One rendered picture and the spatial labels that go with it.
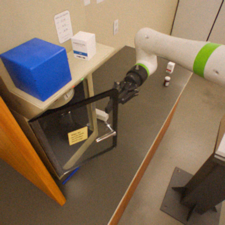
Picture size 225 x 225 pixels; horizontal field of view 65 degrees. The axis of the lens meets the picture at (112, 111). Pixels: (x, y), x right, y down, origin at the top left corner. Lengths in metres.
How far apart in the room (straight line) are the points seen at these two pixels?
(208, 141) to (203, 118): 0.36
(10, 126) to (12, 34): 0.20
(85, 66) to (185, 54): 0.36
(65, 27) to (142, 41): 0.39
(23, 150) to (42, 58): 0.23
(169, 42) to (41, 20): 0.47
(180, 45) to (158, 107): 0.59
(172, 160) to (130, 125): 1.12
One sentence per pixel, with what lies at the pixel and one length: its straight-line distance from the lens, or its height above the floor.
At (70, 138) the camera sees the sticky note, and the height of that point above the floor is 1.23.
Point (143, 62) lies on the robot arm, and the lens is 0.89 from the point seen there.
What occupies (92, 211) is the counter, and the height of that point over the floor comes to 0.94.
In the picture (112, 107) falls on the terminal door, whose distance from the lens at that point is 0.68.
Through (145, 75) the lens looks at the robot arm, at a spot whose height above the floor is 1.30.
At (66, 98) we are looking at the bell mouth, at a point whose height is 1.33.
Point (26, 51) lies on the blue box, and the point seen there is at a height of 1.60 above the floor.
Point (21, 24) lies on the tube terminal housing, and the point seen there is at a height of 1.63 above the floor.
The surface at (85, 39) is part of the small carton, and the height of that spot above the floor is 1.57.
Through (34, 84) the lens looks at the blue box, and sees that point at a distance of 0.40.
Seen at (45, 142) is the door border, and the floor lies 1.27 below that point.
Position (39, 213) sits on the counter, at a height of 0.94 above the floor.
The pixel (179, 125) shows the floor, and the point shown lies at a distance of 2.43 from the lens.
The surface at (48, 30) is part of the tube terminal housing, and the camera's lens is 0.53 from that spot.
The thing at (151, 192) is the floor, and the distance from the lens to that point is 1.92.
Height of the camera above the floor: 1.79
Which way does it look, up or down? 48 degrees down
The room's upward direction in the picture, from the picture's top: straight up
